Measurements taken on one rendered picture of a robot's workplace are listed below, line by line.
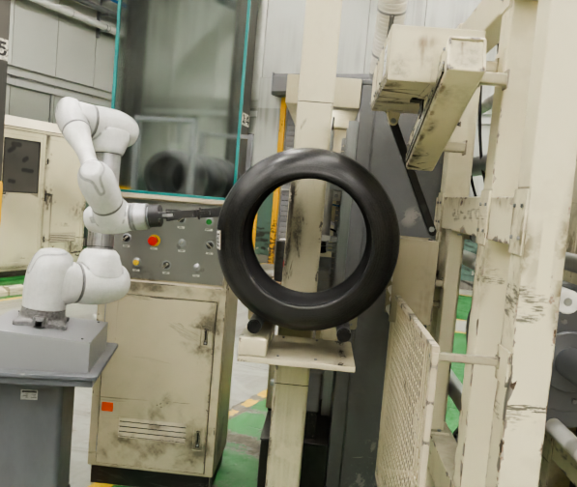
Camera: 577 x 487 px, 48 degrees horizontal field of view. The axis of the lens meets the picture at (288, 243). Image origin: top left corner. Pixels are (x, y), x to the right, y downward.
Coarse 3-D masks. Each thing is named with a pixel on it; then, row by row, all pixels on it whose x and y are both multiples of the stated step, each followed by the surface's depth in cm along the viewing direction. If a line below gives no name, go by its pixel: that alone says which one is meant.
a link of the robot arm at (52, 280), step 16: (48, 256) 234; (64, 256) 238; (32, 272) 234; (48, 272) 233; (64, 272) 236; (80, 272) 242; (32, 288) 233; (48, 288) 233; (64, 288) 237; (80, 288) 241; (32, 304) 234; (48, 304) 234; (64, 304) 240
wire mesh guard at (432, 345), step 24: (408, 312) 195; (408, 336) 195; (432, 360) 151; (384, 384) 241; (408, 384) 187; (432, 384) 151; (384, 408) 240; (432, 408) 151; (384, 432) 234; (408, 432) 179; (384, 456) 228
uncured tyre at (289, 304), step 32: (288, 160) 199; (320, 160) 198; (352, 160) 202; (256, 192) 199; (352, 192) 197; (384, 192) 201; (224, 224) 202; (384, 224) 198; (224, 256) 203; (384, 256) 199; (256, 288) 201; (288, 288) 232; (352, 288) 200; (384, 288) 203; (288, 320) 202; (320, 320) 201
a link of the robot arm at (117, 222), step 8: (88, 208) 212; (120, 208) 207; (128, 208) 211; (88, 216) 210; (96, 216) 208; (104, 216) 206; (112, 216) 207; (120, 216) 209; (128, 216) 210; (88, 224) 211; (96, 224) 210; (104, 224) 209; (112, 224) 209; (120, 224) 210; (128, 224) 211; (96, 232) 214; (104, 232) 213; (112, 232) 213; (120, 232) 213
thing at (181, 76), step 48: (144, 0) 270; (192, 0) 269; (240, 0) 268; (144, 48) 272; (192, 48) 270; (240, 48) 269; (144, 96) 273; (192, 96) 272; (240, 96) 271; (144, 144) 274; (192, 144) 273; (144, 192) 275; (192, 192) 275
